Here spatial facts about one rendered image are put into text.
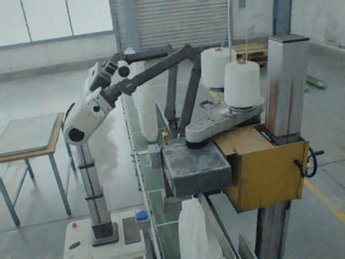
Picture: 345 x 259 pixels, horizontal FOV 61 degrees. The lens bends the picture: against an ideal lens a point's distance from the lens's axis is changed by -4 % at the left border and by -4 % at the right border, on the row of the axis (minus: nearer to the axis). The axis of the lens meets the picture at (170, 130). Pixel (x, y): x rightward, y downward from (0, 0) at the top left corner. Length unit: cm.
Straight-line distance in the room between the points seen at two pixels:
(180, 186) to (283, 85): 57
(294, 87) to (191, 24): 781
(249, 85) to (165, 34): 778
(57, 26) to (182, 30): 338
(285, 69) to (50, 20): 791
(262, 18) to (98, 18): 480
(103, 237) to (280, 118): 164
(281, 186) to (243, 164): 25
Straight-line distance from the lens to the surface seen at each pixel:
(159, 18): 882
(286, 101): 133
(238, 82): 117
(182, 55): 157
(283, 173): 143
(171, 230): 230
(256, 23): 984
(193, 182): 118
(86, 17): 872
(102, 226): 239
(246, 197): 141
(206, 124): 134
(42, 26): 886
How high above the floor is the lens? 200
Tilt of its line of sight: 27 degrees down
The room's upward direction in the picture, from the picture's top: 6 degrees counter-clockwise
